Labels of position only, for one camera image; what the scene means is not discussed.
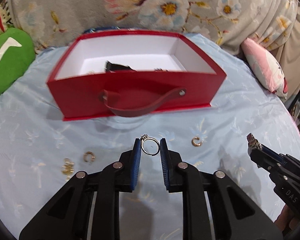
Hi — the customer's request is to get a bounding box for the gold pearl drop earring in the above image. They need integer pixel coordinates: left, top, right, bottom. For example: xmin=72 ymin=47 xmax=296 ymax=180
xmin=61 ymin=158 xmax=75 ymax=181

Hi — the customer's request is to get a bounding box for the small gold hoop earring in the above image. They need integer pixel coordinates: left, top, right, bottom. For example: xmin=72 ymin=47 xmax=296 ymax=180
xmin=191 ymin=137 xmax=203 ymax=147

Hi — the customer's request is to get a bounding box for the silver stone ring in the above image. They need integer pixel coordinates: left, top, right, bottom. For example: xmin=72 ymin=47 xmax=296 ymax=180
xmin=140 ymin=134 xmax=161 ymax=157

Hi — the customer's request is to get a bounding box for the right hand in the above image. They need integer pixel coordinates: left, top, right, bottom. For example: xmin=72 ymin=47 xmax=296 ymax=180
xmin=274 ymin=205 xmax=300 ymax=236

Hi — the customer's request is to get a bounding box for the light blue palm cloth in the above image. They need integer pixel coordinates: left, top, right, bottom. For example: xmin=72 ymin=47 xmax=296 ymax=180
xmin=0 ymin=35 xmax=300 ymax=236

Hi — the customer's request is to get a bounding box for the pink white pillow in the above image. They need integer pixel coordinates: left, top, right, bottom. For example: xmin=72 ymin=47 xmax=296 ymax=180
xmin=241 ymin=38 xmax=288 ymax=99

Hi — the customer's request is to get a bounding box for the red open box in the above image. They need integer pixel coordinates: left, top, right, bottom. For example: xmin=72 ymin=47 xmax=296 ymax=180
xmin=47 ymin=29 xmax=226 ymax=120

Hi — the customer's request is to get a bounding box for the green plush pillow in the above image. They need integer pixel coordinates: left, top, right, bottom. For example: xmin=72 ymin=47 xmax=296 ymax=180
xmin=0 ymin=28 xmax=36 ymax=95

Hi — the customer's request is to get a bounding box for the grey floral blanket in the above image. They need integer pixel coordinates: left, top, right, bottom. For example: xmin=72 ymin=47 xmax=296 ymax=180
xmin=8 ymin=0 xmax=300 ymax=95

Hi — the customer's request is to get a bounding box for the dark red box handle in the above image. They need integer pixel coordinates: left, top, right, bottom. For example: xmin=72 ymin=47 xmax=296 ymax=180
xmin=100 ymin=88 xmax=187 ymax=118

